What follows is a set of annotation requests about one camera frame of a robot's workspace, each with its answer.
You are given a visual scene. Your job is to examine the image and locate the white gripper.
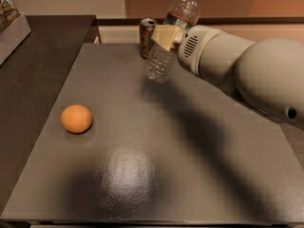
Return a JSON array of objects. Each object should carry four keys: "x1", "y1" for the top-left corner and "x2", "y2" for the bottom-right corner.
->
[{"x1": 151, "y1": 25, "x2": 220, "y2": 76}]

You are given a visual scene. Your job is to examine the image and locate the clear plastic water bottle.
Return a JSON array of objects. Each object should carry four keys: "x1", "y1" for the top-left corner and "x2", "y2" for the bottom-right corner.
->
[{"x1": 144, "y1": 0, "x2": 200, "y2": 83}]

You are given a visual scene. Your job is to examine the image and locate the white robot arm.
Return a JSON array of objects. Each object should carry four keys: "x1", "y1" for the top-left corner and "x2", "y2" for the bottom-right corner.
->
[{"x1": 152, "y1": 25, "x2": 304, "y2": 129}]

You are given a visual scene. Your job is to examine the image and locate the metal soda can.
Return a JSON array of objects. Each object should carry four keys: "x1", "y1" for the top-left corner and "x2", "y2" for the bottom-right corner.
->
[{"x1": 140, "y1": 18, "x2": 157, "y2": 59}]

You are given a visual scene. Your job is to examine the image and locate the orange fruit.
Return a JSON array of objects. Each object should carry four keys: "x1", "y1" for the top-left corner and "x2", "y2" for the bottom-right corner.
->
[{"x1": 60, "y1": 104, "x2": 93, "y2": 134}]

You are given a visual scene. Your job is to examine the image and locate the dark side table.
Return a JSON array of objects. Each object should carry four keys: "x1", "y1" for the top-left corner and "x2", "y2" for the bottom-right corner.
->
[{"x1": 0, "y1": 15, "x2": 99, "y2": 214}]

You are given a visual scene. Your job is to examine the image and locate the white box with items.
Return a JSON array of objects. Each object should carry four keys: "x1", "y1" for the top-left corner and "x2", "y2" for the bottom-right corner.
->
[{"x1": 0, "y1": 0, "x2": 31, "y2": 65}]

